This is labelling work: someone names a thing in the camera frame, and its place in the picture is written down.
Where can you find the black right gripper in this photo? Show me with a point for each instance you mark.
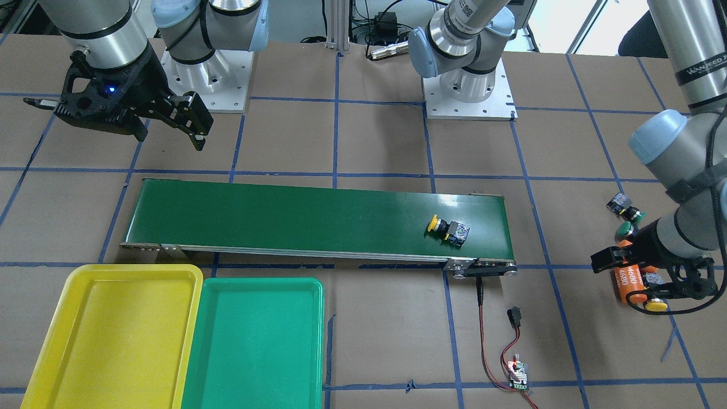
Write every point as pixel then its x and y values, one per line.
pixel 143 79

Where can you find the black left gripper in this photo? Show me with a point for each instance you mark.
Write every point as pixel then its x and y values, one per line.
pixel 643 242

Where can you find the yellow push button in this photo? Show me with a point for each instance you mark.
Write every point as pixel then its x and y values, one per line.
pixel 454 232
pixel 653 303

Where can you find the orange cylinder with label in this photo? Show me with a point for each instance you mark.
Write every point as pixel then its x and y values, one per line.
pixel 627 279

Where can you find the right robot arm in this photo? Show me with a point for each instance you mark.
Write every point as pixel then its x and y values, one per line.
pixel 192 31

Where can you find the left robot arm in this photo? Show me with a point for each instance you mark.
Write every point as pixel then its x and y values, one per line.
pixel 461 45

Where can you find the green push button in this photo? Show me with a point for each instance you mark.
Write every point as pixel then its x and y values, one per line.
pixel 622 206
pixel 626 230

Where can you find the green conveyor belt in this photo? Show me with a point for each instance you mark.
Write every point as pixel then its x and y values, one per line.
pixel 177 216

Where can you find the small motor controller board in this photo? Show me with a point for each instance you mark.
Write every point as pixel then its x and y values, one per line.
pixel 518 375

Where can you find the yellow plastic tray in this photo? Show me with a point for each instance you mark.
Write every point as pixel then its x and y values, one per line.
pixel 120 337

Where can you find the green plastic tray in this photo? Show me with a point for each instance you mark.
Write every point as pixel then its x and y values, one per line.
pixel 258 343

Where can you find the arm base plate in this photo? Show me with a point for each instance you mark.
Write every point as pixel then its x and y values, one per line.
pixel 222 81
pixel 461 95

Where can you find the aluminium frame post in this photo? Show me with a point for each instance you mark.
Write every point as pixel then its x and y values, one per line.
pixel 337 23

